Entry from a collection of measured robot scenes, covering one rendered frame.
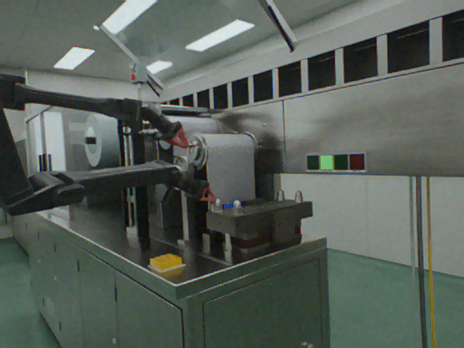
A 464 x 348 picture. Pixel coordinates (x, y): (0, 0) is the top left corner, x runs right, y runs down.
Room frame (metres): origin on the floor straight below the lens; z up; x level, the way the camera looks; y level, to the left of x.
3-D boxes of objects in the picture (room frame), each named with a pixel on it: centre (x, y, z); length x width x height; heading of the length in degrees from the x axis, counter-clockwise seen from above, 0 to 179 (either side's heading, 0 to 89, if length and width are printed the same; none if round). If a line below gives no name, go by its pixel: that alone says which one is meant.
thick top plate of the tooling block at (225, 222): (1.24, -0.07, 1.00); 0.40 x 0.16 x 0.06; 131
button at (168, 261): (1.00, 0.24, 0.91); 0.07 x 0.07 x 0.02; 41
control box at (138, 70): (1.71, 0.51, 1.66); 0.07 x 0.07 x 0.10; 49
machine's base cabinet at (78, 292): (2.02, 0.75, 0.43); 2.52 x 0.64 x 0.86; 41
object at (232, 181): (1.31, 0.04, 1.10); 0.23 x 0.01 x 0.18; 131
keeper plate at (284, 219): (1.18, -0.14, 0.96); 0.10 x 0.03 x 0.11; 131
